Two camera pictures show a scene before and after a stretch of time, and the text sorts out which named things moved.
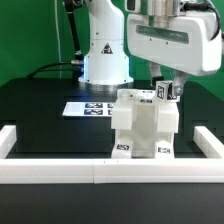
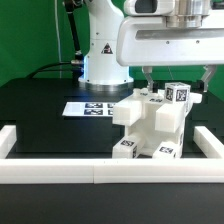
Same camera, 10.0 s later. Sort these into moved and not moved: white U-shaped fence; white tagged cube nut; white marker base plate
Moved: white tagged cube nut
Not moved: white U-shaped fence; white marker base plate
